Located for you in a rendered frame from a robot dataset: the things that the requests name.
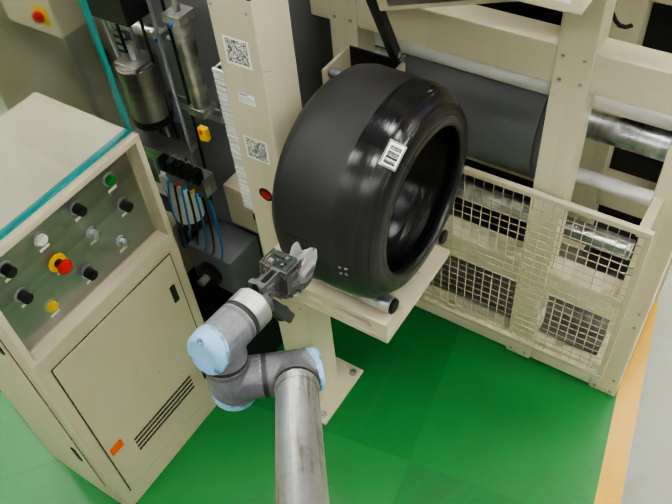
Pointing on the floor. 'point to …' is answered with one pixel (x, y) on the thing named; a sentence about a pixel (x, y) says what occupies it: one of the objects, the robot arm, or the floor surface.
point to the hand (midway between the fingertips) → (311, 254)
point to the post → (284, 103)
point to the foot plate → (347, 376)
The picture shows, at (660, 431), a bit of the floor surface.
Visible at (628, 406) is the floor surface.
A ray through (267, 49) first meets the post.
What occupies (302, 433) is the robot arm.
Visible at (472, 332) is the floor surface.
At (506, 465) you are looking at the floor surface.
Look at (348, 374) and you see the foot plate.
